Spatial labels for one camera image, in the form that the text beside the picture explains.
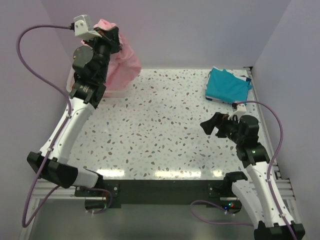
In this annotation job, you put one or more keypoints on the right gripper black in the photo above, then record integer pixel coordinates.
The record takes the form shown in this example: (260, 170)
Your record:
(208, 126)

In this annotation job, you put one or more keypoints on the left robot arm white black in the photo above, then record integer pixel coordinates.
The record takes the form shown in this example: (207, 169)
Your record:
(90, 65)

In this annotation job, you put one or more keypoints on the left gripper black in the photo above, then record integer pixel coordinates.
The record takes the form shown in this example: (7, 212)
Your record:
(110, 37)

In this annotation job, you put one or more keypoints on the pink t shirt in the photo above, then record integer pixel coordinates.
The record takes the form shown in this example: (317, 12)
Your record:
(123, 67)

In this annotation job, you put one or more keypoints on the aluminium frame rail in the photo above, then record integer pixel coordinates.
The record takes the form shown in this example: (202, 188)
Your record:
(289, 201)

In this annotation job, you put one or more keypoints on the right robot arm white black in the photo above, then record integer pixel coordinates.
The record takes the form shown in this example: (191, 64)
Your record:
(256, 188)

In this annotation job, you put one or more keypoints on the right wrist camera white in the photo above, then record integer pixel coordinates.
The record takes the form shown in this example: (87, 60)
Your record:
(239, 109)

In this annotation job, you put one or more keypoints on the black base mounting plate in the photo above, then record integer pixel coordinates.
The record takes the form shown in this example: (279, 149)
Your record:
(158, 192)

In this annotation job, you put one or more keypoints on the white plastic basket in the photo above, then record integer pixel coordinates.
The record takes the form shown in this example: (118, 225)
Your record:
(107, 94)

